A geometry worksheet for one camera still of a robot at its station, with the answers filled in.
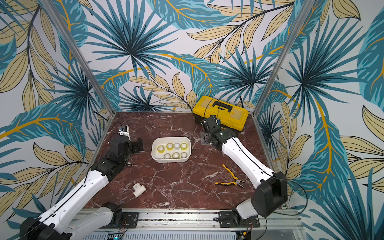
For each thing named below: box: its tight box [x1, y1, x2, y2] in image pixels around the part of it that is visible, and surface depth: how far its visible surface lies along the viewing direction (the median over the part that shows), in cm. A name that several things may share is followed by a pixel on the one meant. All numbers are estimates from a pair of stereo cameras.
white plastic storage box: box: [151, 136, 192, 164], surface depth 99 cm
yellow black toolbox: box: [192, 95, 249, 131], surface depth 102 cm
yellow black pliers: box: [215, 163, 246, 189], surface depth 87 cm
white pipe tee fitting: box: [132, 183, 147, 198], surface depth 82 cm
